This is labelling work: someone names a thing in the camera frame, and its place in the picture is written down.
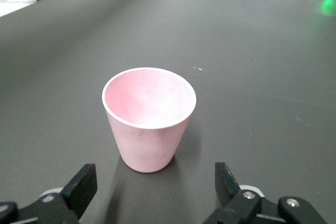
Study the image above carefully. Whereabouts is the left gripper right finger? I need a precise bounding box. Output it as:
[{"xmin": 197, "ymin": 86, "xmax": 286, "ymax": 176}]
[{"xmin": 204, "ymin": 162, "xmax": 329, "ymax": 224}]

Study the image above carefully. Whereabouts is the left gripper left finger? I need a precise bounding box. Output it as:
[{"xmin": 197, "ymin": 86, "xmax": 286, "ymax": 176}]
[{"xmin": 0, "ymin": 163, "xmax": 98, "ymax": 224}]

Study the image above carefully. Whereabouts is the pink plastic cup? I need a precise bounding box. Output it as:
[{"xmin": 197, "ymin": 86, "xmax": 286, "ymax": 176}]
[{"xmin": 101, "ymin": 67, "xmax": 197, "ymax": 174}]

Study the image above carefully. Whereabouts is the dark grey table cloth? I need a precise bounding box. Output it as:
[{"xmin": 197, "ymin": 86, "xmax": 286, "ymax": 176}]
[{"xmin": 0, "ymin": 0, "xmax": 336, "ymax": 224}]

